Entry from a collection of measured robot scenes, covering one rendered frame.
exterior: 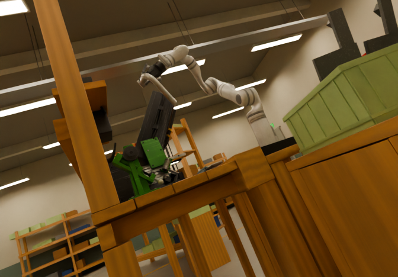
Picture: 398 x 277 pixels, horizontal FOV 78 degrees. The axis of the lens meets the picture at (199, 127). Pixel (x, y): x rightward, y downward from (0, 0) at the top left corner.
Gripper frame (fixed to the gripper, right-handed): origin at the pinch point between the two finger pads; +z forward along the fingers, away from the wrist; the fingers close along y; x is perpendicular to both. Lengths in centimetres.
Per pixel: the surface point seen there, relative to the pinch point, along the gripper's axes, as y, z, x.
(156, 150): -32.5, 17.5, -26.7
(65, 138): -8, 51, 29
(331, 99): -61, -4, 79
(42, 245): 34, 319, -899
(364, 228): -93, 14, 73
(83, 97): -2, 37, 37
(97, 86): 11.0, 22.5, 4.6
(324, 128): -68, -3, 71
